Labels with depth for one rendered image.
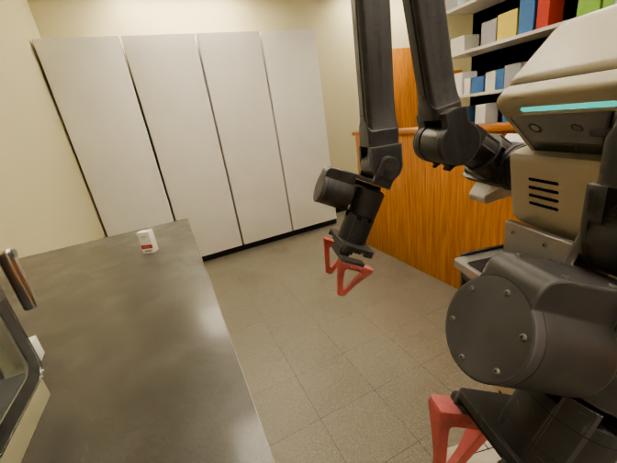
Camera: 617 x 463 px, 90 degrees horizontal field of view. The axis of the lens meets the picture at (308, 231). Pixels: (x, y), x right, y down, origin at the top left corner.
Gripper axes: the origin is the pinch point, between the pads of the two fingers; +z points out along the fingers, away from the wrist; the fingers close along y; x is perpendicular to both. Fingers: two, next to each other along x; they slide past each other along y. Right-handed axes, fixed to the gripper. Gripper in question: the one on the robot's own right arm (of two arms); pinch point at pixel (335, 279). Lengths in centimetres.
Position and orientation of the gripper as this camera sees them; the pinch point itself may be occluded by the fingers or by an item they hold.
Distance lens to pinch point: 64.7
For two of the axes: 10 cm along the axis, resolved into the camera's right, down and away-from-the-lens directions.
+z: -3.2, 9.2, 2.5
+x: 9.3, 2.5, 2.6
